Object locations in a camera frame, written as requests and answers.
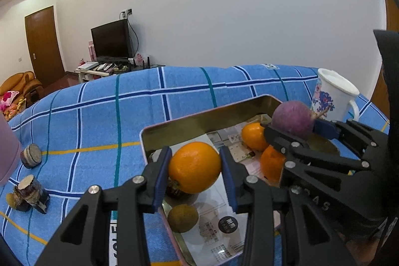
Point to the orange leather armchair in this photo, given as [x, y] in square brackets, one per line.
[21, 83]

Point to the blue plaid towel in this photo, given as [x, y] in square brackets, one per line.
[93, 116]

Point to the pink floral pillow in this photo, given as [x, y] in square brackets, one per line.
[9, 96]

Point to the orange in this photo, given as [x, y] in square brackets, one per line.
[193, 168]
[254, 136]
[271, 163]

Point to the pink tumbler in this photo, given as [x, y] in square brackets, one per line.
[7, 153]

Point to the yellow orange toy pile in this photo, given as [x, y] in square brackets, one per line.
[14, 108]

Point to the pink carton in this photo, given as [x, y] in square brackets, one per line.
[91, 51]

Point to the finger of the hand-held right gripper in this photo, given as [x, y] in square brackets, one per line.
[299, 153]
[324, 128]

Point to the pink floral ornament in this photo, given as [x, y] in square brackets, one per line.
[139, 57]

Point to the black television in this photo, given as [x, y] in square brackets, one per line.
[110, 38]

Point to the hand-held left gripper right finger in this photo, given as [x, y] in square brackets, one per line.
[229, 182]

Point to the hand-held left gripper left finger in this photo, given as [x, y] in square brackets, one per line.
[160, 182]

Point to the yellowish green round fruit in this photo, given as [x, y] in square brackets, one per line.
[182, 217]
[10, 200]

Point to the grey remote control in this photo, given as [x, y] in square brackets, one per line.
[101, 67]
[109, 67]

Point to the dark brown round fruit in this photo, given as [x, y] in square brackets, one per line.
[176, 191]

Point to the black router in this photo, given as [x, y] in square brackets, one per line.
[140, 64]

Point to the white television stand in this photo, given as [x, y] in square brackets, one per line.
[90, 76]

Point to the wall power socket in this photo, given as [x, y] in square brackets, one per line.
[127, 13]

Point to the white set-top box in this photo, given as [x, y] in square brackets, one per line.
[89, 65]

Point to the purple passion fruit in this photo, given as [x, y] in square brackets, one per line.
[293, 118]

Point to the printed paper leaflet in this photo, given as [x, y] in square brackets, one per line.
[218, 238]

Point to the white mug with purple print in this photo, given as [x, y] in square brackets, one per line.
[333, 91]

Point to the brown wooden door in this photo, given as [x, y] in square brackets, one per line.
[43, 48]

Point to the pink metal tin box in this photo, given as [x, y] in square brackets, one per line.
[199, 125]

